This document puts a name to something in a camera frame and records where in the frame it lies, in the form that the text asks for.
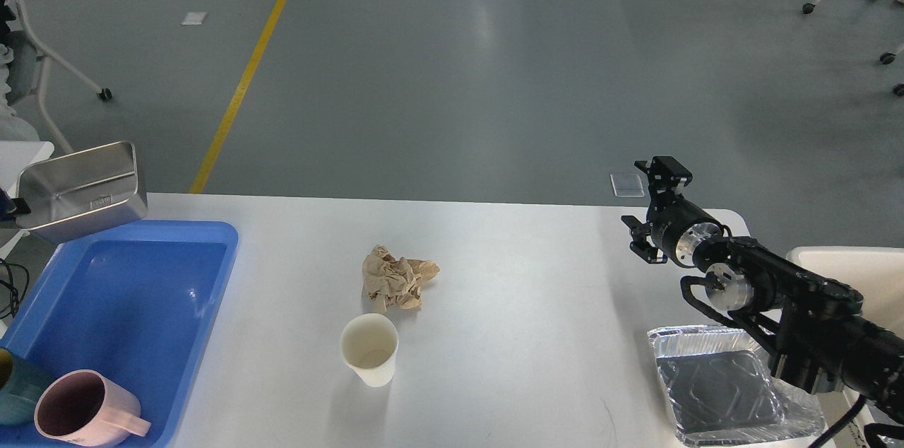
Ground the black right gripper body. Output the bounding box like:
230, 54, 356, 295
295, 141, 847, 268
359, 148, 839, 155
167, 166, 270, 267
646, 196, 724, 269

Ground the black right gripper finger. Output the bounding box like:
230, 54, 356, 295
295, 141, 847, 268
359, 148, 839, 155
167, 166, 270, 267
621, 214, 668, 264
634, 156, 694, 206

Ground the stainless steel square dish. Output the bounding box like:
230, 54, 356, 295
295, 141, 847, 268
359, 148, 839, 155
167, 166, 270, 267
14, 141, 148, 244

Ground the aluminium foil tray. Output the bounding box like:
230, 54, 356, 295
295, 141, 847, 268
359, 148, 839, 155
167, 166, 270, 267
646, 325, 826, 447

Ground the pink ribbed mug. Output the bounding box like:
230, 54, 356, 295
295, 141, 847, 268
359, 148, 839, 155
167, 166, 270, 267
33, 370, 151, 447

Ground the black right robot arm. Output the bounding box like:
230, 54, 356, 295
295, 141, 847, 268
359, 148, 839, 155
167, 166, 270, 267
621, 155, 903, 447

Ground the clear floor plate left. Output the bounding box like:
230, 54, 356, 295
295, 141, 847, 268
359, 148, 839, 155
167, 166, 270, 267
609, 173, 646, 198

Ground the white side table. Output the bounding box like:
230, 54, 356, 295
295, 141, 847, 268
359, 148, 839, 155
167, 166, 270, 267
1, 140, 54, 229

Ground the grey office chair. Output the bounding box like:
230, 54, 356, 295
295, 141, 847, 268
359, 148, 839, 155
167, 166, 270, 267
4, 0, 113, 155

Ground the blue plastic tray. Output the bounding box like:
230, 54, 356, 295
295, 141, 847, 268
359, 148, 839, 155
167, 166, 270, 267
2, 220, 239, 447

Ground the teal mug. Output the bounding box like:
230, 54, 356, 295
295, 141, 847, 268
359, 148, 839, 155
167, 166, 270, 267
1, 348, 56, 426

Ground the white waste bin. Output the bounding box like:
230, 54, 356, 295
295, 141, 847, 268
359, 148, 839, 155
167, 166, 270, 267
787, 246, 903, 447

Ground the black caster wheel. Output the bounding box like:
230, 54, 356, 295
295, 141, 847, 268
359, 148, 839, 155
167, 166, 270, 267
877, 45, 904, 98

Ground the crumpled brown paper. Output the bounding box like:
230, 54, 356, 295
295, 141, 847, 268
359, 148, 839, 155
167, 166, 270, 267
362, 245, 441, 314

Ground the white paper scrap on floor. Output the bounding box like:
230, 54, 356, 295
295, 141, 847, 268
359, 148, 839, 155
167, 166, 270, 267
181, 11, 208, 26

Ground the white paper cup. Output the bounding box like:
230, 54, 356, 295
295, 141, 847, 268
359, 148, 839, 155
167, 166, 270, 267
340, 313, 398, 388

